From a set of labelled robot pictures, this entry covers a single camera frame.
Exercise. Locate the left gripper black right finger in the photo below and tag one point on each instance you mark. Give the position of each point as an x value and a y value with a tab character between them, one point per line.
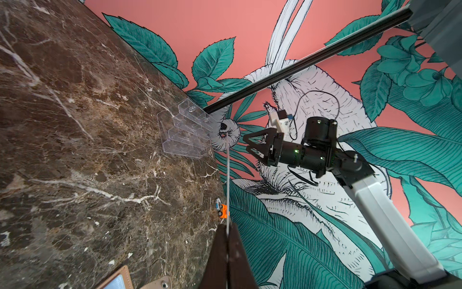
240	275

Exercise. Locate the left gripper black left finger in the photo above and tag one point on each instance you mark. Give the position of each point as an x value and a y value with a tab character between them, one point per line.
215	275

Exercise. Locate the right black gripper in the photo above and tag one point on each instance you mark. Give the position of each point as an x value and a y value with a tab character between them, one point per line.
314	153

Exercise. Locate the black VIP card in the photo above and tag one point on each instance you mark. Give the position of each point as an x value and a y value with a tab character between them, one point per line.
228	219

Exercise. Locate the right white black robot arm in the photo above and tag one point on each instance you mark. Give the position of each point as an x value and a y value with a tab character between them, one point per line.
415	267

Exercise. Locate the small orange toy car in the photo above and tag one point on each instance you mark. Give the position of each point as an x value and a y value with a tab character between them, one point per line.
222	209

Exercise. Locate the clear plastic organizer box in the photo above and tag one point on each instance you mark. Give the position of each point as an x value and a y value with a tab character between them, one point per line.
186	130

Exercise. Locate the right black frame post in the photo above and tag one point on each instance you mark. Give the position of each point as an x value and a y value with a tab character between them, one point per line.
365	33

